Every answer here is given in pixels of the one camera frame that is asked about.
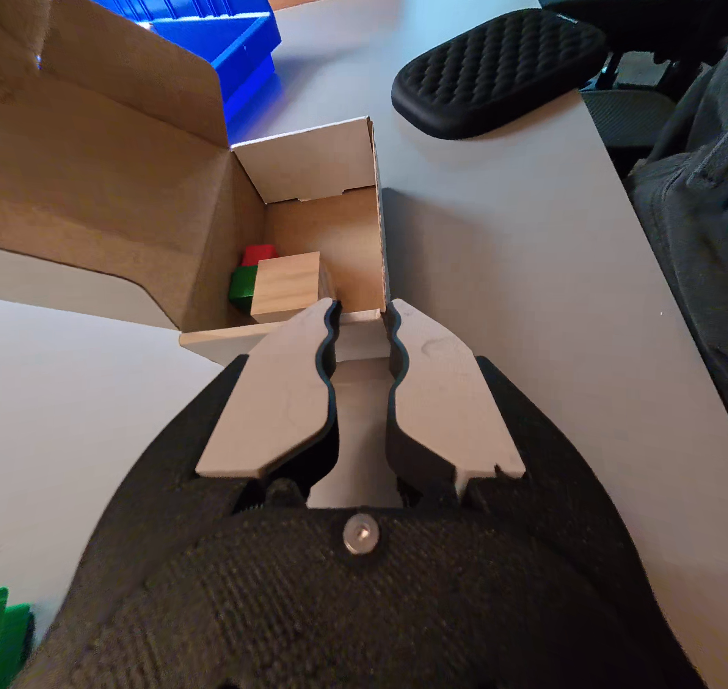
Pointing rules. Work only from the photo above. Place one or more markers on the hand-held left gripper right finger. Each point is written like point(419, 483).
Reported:
point(449, 404)

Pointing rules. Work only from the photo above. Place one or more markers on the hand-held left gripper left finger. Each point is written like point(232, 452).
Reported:
point(273, 404)

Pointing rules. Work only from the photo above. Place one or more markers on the green wooden cube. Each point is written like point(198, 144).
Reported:
point(243, 285)

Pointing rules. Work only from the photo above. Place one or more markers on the red wooden cube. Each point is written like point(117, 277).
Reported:
point(259, 255)

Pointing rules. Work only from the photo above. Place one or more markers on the white cardboard mailer box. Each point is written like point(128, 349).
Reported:
point(114, 148)

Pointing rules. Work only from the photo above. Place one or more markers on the green plastic bin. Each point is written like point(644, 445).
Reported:
point(14, 626)

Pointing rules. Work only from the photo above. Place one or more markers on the blue plastic bin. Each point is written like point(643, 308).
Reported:
point(227, 34)

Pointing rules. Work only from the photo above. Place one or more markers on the plain wooden cube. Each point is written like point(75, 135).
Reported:
point(284, 288)

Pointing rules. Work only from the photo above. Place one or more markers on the person's dark clothing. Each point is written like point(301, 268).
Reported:
point(694, 216)

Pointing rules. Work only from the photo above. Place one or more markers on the black textured armrest pad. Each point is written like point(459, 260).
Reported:
point(500, 74)

